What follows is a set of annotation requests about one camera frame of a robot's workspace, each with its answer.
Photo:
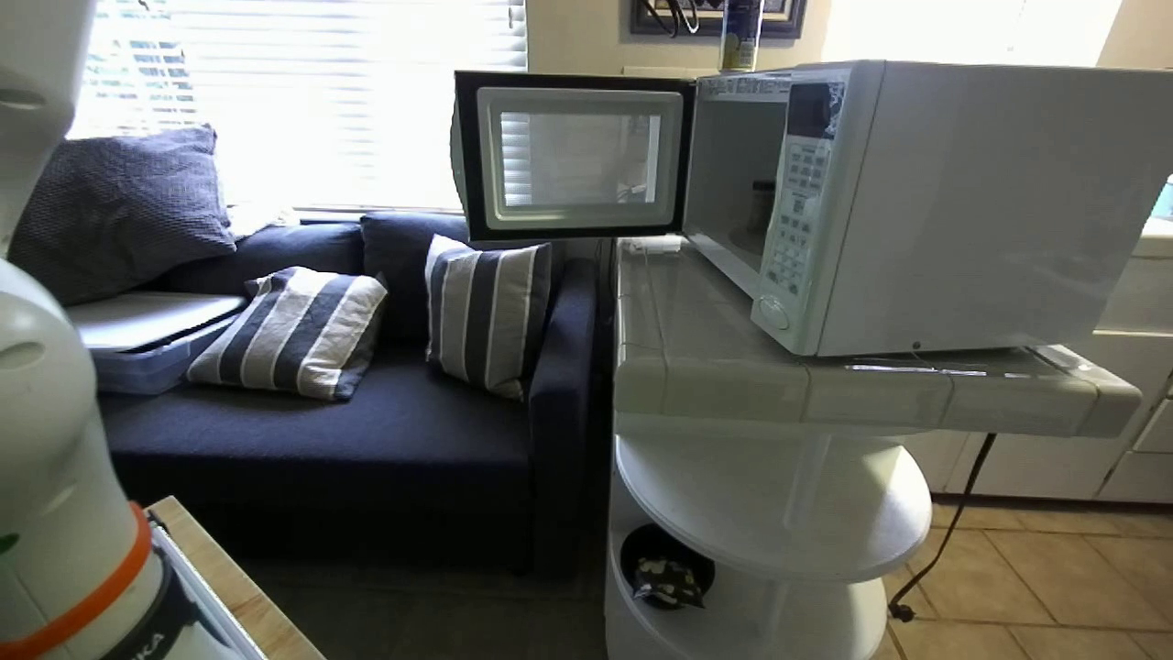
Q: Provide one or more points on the black framed microwave door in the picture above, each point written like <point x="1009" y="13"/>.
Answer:
<point x="574" y="156"/>

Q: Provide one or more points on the white microwave oven body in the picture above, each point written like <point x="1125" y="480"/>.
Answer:
<point x="953" y="207"/>

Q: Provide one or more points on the upright striped pillow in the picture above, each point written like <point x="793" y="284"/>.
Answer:
<point x="486" y="312"/>

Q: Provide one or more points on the white tiled kitchen counter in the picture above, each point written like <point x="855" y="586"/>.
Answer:
<point x="733" y="367"/>

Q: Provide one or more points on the dark blue sofa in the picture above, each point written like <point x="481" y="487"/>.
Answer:
<point x="369" y="452"/>

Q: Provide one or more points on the dark bowl with items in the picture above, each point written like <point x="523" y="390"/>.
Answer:
<point x="666" y="575"/>

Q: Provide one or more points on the white rounded end shelf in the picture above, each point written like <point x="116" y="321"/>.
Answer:
<point x="771" y="514"/>

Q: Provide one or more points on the flat lying striped pillow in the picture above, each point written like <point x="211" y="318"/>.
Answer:
<point x="295" y="332"/>

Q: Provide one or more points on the light blue cushion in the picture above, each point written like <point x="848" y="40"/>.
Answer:
<point x="159" y="366"/>

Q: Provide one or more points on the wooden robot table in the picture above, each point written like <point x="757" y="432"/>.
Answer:
<point x="242" y="593"/>

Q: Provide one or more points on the grey closed laptop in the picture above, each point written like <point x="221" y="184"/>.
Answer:
<point x="152" y="318"/>

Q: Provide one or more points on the large dark blue pillow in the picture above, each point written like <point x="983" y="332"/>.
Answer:
<point x="123" y="207"/>

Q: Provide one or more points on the dark framed wall picture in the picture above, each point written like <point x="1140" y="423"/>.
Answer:
<point x="682" y="16"/>

